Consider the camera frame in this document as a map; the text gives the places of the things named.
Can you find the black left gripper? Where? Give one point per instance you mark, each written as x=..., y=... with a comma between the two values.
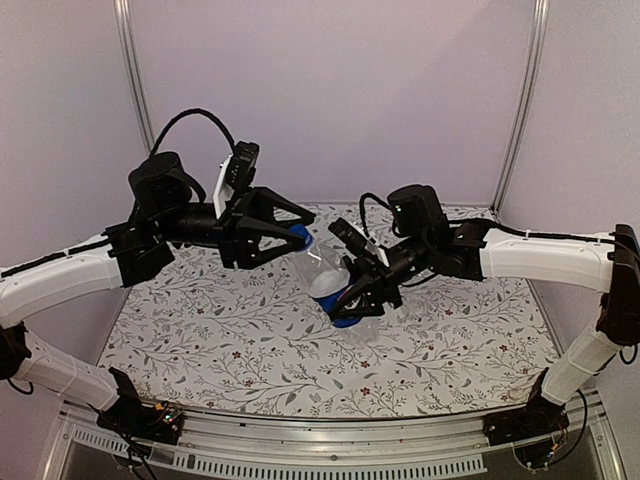
x=238, y=232

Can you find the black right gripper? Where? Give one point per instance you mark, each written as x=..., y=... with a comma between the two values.
x=378, y=282

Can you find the clear Pepsi plastic bottle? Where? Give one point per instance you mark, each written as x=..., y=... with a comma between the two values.
x=325, y=278

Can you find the blue bottle cap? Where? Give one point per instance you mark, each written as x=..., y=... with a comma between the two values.
x=302, y=231

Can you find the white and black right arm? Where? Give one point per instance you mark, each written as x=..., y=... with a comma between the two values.
x=478, y=249

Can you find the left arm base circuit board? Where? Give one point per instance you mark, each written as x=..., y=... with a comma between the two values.
x=161, y=422

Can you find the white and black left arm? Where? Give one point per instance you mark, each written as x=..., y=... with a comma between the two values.
x=171, y=210

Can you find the floral patterned table mat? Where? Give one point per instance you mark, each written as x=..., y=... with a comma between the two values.
x=253, y=341

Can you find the left wrist camera on white mount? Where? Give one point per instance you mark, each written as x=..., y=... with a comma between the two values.
x=236, y=175

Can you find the wrist camera on white mount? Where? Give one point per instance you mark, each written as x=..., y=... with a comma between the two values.
x=236, y=175
x=356, y=242

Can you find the right wrist camera on white mount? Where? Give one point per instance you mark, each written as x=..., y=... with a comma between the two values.
x=356, y=242

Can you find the aluminium front frame rail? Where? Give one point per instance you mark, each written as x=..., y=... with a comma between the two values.
x=228, y=445

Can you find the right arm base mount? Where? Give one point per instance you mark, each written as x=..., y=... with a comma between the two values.
x=537, y=417

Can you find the aluminium corner post left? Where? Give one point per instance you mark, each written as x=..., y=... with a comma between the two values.
x=126, y=36

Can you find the aluminium corner post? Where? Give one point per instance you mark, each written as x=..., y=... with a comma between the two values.
x=126, y=36
x=534, y=55

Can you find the aluminium corner post right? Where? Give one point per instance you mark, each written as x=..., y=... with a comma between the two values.
x=534, y=55

